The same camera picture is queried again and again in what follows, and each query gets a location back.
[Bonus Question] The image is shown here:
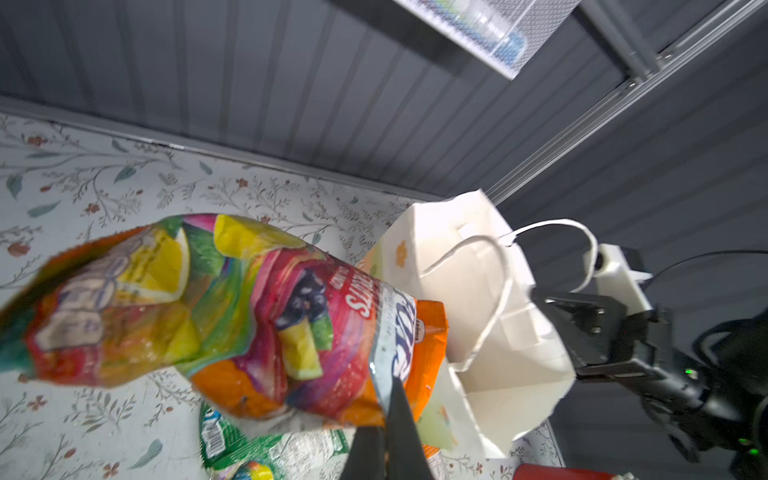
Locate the red pencil cup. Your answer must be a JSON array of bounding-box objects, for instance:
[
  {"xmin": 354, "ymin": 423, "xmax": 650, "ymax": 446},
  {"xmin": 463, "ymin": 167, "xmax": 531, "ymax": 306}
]
[{"xmin": 512, "ymin": 464, "xmax": 638, "ymax": 480}]

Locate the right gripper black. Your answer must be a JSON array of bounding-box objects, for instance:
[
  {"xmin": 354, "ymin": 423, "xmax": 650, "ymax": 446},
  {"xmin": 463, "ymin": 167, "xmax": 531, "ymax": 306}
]
[{"xmin": 530, "ymin": 287, "xmax": 767, "ymax": 462}]

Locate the white paper bag floral print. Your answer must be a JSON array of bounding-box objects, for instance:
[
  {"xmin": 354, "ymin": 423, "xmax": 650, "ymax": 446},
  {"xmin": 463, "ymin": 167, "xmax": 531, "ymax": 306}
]
[{"xmin": 361, "ymin": 190, "xmax": 575, "ymax": 458}]

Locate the green snack bag centre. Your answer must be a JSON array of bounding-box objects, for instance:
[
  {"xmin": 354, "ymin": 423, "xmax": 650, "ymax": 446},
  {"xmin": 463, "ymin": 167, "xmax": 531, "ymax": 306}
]
[{"xmin": 199, "ymin": 403, "xmax": 350, "ymax": 479}]

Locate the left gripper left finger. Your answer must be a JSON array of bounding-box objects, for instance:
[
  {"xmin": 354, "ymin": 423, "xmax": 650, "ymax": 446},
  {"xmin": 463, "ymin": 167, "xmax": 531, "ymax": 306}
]
[{"xmin": 339, "ymin": 427, "xmax": 386, "ymax": 480}]

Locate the orange Fox's fruit candy bag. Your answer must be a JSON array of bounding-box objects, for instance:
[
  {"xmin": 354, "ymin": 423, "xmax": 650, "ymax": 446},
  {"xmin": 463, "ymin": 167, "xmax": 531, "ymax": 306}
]
[{"xmin": 1, "ymin": 214, "xmax": 449, "ymax": 431}]

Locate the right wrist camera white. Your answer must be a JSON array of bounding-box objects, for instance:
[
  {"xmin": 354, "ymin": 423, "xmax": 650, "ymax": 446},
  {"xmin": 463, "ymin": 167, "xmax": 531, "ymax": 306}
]
[{"xmin": 583, "ymin": 243, "xmax": 653, "ymax": 315}]

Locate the white wire mesh basket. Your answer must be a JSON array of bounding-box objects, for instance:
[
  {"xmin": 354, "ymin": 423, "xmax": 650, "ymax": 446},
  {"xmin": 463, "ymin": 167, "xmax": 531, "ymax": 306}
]
[{"xmin": 396, "ymin": 0, "xmax": 580, "ymax": 80}]

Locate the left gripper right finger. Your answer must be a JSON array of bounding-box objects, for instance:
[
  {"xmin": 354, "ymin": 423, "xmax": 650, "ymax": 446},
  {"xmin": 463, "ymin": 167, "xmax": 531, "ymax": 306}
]
[{"xmin": 385, "ymin": 378, "xmax": 434, "ymax": 480}]

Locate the orange snack bag right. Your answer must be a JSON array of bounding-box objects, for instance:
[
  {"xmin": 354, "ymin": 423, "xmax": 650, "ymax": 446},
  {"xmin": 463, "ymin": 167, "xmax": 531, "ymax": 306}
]
[{"xmin": 422, "ymin": 444, "xmax": 440, "ymax": 460}]

